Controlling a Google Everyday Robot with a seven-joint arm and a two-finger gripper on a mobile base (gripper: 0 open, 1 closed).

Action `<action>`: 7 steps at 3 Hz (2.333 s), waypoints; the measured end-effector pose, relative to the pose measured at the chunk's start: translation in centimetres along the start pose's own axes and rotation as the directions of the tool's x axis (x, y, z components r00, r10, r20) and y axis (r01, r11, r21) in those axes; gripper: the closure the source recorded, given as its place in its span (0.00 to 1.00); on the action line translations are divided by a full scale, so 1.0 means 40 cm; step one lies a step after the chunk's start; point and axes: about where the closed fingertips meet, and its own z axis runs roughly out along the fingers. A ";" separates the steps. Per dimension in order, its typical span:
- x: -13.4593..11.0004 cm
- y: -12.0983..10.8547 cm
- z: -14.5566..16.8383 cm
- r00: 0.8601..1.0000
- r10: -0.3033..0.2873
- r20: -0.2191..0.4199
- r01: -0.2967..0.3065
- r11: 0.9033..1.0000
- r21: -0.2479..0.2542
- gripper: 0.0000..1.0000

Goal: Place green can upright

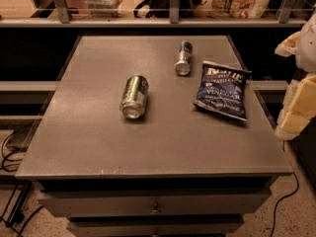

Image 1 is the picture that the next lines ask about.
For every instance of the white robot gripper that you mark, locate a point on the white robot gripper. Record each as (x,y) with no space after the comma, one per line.
(307,51)

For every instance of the green soda can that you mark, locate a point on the green soda can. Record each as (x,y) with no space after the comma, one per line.
(134,98)

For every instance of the blue silver energy drink can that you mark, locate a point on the blue silver energy drink can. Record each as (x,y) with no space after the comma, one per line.
(184,58)

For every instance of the blue potato chip bag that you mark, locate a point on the blue potato chip bag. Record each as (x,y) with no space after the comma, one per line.
(221,90)

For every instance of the upper drawer with knob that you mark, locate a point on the upper drawer with knob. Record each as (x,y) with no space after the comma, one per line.
(134,203)

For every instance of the drawer with knob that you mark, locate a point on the drawer with knob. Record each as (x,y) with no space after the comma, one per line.
(155,227)
(134,203)

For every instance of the black bag on shelf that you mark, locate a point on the black bag on shelf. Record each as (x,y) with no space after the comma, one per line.
(162,8)

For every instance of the lower drawer with knob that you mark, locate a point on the lower drawer with knob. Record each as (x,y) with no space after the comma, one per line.
(155,227)

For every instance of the grey metal shelf rail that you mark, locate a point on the grey metal shelf rail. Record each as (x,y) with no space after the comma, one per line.
(75,14)

